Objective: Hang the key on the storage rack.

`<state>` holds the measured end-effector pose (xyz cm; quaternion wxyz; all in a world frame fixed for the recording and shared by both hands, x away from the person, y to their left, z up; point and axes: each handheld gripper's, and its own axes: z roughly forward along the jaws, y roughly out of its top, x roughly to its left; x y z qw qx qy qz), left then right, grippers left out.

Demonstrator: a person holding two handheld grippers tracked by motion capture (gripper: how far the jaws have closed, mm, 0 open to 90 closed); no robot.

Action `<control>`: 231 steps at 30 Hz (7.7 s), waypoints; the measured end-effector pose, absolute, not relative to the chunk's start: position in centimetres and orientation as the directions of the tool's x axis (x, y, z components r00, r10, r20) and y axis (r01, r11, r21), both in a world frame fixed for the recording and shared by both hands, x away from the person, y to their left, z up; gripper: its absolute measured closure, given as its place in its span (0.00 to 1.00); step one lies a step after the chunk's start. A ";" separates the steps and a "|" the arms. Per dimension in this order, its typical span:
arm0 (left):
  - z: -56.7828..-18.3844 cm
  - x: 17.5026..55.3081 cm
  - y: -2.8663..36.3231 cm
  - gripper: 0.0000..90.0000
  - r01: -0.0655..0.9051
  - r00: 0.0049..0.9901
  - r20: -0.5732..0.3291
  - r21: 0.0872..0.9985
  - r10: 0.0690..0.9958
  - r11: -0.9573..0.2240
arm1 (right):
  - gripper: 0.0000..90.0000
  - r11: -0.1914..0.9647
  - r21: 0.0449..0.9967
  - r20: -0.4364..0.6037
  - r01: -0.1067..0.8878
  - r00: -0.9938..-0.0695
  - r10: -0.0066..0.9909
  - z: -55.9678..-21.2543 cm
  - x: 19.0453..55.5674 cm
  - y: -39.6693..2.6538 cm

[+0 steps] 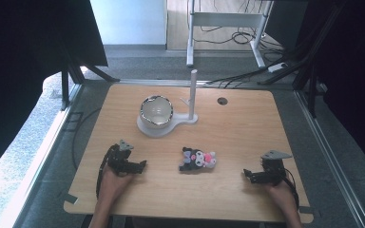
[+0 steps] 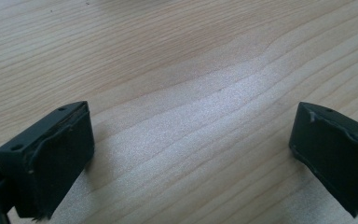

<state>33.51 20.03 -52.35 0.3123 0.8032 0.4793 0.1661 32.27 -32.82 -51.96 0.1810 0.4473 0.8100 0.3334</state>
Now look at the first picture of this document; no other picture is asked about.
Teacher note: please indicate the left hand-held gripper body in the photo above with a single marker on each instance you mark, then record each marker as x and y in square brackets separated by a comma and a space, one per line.
[119, 158]

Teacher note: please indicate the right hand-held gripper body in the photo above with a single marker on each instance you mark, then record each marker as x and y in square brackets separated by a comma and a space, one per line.
[274, 166]

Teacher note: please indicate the person's right hand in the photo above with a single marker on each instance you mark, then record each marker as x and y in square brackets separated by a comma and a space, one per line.
[280, 194]

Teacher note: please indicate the grey tape piece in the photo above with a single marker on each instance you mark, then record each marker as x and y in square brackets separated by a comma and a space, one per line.
[70, 198]
[306, 209]

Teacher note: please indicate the silver metal bowl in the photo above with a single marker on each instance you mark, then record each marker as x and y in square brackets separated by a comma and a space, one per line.
[156, 112]

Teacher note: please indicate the black and pink plush toy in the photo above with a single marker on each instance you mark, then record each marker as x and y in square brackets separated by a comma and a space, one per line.
[198, 159]

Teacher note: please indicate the white stand with pole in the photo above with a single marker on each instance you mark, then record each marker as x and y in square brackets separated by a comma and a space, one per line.
[191, 98]

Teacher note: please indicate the black tripod stand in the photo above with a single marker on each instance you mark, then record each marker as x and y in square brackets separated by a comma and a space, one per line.
[76, 74]

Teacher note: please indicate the white power strip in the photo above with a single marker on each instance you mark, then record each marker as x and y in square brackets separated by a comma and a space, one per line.
[277, 67]

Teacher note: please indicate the black metal stand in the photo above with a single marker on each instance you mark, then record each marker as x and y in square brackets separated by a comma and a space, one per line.
[310, 57]

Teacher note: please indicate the dark curtain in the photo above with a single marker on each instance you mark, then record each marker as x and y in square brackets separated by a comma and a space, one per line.
[19, 63]
[355, 79]

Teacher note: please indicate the aluminium floor rail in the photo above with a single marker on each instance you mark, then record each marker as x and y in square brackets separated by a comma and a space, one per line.
[329, 152]
[44, 152]

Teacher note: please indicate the white desk frame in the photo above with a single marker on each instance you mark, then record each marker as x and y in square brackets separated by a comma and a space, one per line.
[222, 19]

